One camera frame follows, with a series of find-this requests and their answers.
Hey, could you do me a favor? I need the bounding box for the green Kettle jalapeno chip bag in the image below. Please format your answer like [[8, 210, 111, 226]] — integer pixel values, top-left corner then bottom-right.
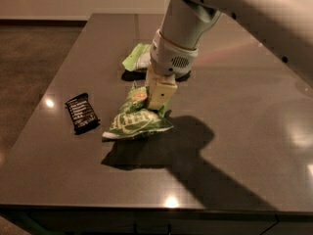
[[102, 83, 173, 141]]

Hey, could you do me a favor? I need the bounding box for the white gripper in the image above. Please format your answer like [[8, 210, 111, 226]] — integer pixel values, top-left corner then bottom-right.
[[145, 30, 199, 111]]

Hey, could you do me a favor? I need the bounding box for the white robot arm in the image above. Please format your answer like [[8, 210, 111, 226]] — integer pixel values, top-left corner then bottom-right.
[[146, 0, 313, 110]]

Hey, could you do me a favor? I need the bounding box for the light green chip bag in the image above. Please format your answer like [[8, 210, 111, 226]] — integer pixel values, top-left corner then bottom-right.
[[122, 42, 151, 72]]

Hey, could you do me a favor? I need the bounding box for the black rxbar chocolate bar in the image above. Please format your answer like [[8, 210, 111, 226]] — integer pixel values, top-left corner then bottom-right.
[[66, 93, 100, 134]]

